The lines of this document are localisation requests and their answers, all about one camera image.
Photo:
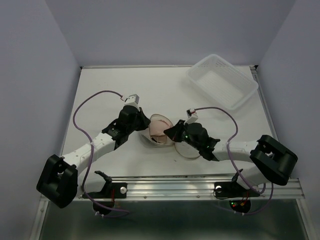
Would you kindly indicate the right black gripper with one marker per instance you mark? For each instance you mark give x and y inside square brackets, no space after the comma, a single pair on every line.
[174,131]

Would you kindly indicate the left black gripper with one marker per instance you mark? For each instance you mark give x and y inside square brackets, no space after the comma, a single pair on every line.
[145,121]

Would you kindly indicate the round white mesh laundry bag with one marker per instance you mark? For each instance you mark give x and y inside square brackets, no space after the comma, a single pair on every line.
[181,148]

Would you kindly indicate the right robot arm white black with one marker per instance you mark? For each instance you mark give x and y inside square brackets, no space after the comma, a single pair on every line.
[273,162]

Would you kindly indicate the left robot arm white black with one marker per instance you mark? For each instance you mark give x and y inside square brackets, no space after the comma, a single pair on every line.
[58,180]

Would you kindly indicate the white plastic mesh basket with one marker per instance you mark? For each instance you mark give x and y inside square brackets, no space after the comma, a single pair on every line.
[222,82]

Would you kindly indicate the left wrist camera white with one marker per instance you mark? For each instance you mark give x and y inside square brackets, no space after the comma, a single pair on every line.
[131,100]

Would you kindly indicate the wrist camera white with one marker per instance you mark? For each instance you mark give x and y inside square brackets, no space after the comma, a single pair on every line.
[192,116]
[131,100]

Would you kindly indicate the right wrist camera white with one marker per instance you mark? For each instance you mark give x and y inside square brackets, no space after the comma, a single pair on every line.
[192,116]

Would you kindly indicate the aluminium mounting rail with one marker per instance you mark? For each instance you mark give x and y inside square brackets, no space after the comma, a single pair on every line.
[194,188]

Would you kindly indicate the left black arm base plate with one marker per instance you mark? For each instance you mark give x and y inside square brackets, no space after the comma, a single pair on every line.
[114,190]

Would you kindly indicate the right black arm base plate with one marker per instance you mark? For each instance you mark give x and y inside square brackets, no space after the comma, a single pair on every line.
[224,189]

